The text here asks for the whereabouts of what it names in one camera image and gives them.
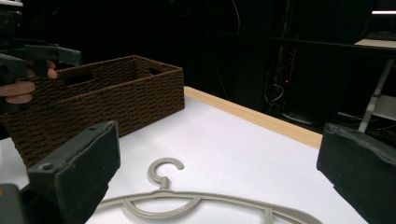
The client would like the white metal stand leg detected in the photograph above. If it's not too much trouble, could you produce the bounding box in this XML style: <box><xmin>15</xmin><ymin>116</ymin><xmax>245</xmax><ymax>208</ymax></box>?
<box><xmin>357</xmin><ymin>58</ymin><xmax>396</xmax><ymax>133</ymax></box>

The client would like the red cable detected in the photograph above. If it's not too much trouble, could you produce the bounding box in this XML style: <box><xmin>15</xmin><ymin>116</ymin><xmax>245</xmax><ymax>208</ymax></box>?
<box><xmin>284</xmin><ymin>46</ymin><xmax>297</xmax><ymax>85</ymax></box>

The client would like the grey plastic clothes hanger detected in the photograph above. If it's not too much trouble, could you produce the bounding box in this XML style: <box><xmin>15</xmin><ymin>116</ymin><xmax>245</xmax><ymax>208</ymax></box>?
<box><xmin>97</xmin><ymin>157</ymin><xmax>323</xmax><ymax>224</ymax></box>

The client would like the thin grey cable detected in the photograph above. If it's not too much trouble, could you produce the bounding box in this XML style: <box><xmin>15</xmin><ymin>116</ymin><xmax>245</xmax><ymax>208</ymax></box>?
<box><xmin>229</xmin><ymin>0</ymin><xmax>243</xmax><ymax>35</ymax></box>

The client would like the brown woven basket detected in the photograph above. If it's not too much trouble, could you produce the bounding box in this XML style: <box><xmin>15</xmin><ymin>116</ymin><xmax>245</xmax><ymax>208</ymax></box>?
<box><xmin>0</xmin><ymin>55</ymin><xmax>186</xmax><ymax>169</ymax></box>

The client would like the light wooden desk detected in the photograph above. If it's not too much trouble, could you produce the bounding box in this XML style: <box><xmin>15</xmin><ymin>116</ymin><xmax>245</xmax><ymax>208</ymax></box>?
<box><xmin>354</xmin><ymin>38</ymin><xmax>396</xmax><ymax>49</ymax></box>

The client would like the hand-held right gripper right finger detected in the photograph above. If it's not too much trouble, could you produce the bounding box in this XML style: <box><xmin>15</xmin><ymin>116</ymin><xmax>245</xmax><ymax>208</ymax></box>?
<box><xmin>316</xmin><ymin>122</ymin><xmax>396</xmax><ymax>224</ymax></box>

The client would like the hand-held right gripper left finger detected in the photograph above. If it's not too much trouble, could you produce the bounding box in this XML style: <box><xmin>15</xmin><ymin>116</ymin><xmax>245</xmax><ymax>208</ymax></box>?
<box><xmin>26</xmin><ymin>120</ymin><xmax>121</xmax><ymax>224</ymax></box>

